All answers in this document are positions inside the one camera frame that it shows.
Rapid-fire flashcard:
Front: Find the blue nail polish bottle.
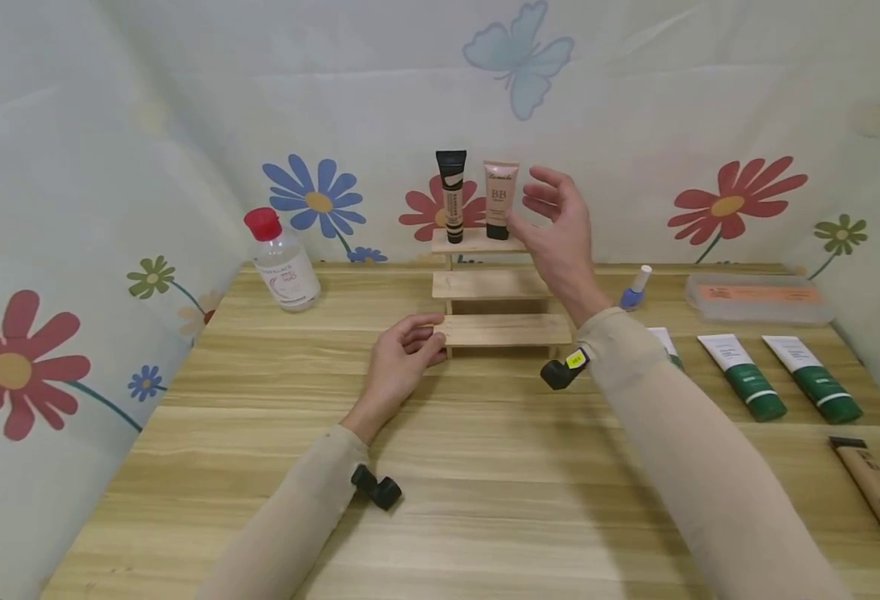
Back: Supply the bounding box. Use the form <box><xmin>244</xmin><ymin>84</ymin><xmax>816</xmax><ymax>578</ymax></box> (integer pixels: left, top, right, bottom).
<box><xmin>619</xmin><ymin>264</ymin><xmax>653</xmax><ymax>312</ymax></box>

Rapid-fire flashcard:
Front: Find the person's right hand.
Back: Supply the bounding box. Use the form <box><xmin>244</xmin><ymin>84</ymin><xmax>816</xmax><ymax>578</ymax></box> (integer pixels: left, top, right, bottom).
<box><xmin>505</xmin><ymin>165</ymin><xmax>614</xmax><ymax>328</ymax></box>

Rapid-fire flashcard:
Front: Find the beige tube with black cap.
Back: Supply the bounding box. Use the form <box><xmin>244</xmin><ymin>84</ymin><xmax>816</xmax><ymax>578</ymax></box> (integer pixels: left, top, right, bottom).
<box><xmin>828</xmin><ymin>435</ymin><xmax>880</xmax><ymax>551</ymax></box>

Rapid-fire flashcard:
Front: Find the wooden three-step shelf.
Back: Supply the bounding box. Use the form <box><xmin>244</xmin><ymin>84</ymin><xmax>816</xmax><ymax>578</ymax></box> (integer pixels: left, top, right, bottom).
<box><xmin>430</xmin><ymin>227</ymin><xmax>574</xmax><ymax>360</ymax></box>

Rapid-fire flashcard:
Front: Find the person's left hand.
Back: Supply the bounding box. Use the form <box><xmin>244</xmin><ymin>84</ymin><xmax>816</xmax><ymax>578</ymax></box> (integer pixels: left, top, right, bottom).
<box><xmin>341</xmin><ymin>312</ymin><xmax>449</xmax><ymax>445</ymax></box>

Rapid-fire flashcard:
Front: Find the pink cosmetic tube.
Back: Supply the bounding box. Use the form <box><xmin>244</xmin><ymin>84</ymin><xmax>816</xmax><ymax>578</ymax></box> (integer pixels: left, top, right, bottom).
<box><xmin>482</xmin><ymin>160</ymin><xmax>522</xmax><ymax>242</ymax></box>

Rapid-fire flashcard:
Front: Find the person's left forearm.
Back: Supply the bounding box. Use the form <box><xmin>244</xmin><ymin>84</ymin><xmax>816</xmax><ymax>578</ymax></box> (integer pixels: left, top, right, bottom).
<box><xmin>195</xmin><ymin>423</ymin><xmax>373</xmax><ymax>600</ymax></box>

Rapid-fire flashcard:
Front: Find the black wrist band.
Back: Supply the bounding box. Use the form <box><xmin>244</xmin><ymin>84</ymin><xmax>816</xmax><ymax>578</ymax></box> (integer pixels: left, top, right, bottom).
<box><xmin>350</xmin><ymin>463</ymin><xmax>404</xmax><ymax>512</ymax></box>
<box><xmin>539</xmin><ymin>348</ymin><xmax>590</xmax><ymax>392</ymax></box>

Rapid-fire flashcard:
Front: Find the black cosmetic tube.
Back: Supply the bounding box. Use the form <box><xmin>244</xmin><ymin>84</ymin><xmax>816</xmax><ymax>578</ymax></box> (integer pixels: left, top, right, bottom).
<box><xmin>434</xmin><ymin>150</ymin><xmax>469</xmax><ymax>245</ymax></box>

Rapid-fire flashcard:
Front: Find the clear plastic box orange label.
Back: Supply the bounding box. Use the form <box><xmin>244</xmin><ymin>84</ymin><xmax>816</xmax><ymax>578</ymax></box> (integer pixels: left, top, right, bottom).
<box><xmin>684</xmin><ymin>272</ymin><xmax>836</xmax><ymax>325</ymax></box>

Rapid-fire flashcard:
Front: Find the green and white tube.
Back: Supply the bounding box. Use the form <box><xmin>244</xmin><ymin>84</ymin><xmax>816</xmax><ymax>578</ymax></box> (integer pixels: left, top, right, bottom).
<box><xmin>647</xmin><ymin>327</ymin><xmax>686</xmax><ymax>373</ymax></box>
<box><xmin>696</xmin><ymin>333</ymin><xmax>788</xmax><ymax>423</ymax></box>
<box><xmin>762</xmin><ymin>334</ymin><xmax>865</xmax><ymax>425</ymax></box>

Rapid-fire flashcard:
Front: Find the clear bottle with red cap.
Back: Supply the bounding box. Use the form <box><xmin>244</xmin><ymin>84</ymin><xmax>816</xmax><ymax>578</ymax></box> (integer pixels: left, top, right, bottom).
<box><xmin>242</xmin><ymin>207</ymin><xmax>323</xmax><ymax>313</ymax></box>

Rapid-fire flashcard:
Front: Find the person's right forearm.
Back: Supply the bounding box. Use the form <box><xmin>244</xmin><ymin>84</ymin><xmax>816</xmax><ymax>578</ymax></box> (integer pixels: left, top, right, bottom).
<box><xmin>575</xmin><ymin>307</ymin><xmax>855</xmax><ymax>600</ymax></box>

